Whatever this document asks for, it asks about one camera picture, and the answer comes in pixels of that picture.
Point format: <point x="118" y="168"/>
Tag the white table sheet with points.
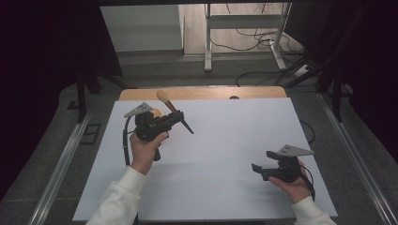
<point x="225" y="156"/>

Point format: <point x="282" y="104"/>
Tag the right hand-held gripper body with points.
<point x="286" y="170"/>

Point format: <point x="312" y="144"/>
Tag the white cabinet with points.
<point x="140" y="28"/>

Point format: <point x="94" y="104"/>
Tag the white metal desk frame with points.
<point x="241" y="22"/>

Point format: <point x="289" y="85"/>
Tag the person's right hand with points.
<point x="297" y="189"/>

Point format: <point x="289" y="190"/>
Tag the makeup brush with cream head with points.
<point x="163" y="97"/>

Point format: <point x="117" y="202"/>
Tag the black floor frame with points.
<point x="90" y="133"/>

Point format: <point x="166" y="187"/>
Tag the black metal stand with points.
<point x="84" y="90"/>
<point x="338" y="93"/>

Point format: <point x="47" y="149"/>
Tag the person's left hand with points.
<point x="143" y="154"/>

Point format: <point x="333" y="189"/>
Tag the wooden board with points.
<point x="203" y="93"/>

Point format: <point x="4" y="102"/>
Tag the cream round jar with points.
<point x="157" y="112"/>

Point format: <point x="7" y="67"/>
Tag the black curtain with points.
<point x="40" y="78"/>
<point x="369" y="72"/>

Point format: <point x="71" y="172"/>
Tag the white power strip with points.
<point x="302" y="70"/>

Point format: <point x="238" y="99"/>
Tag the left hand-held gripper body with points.
<point x="150" y="126"/>

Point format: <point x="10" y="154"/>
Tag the aluminium floor rail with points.
<point x="359" y="162"/>
<point x="61" y="175"/>

